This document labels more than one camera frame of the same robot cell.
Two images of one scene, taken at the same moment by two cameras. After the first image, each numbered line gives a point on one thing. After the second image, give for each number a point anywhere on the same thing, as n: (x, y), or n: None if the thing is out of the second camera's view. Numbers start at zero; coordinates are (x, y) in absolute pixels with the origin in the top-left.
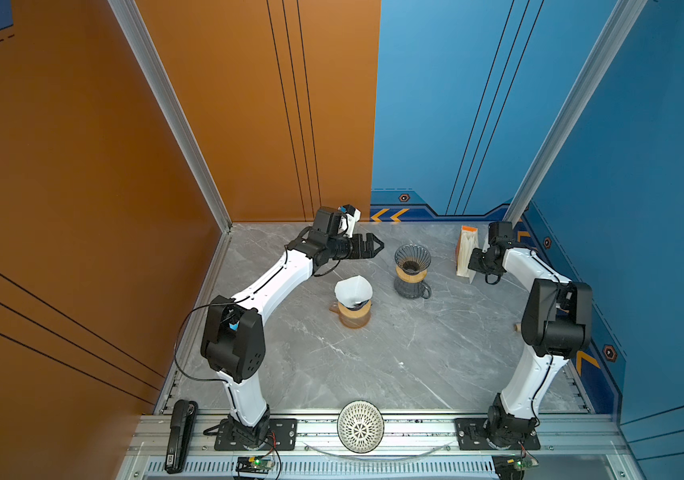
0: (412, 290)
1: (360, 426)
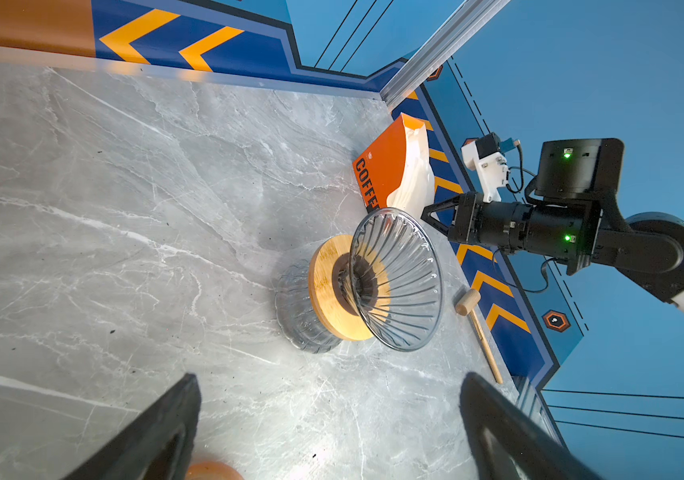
0: (295, 310)
1: None
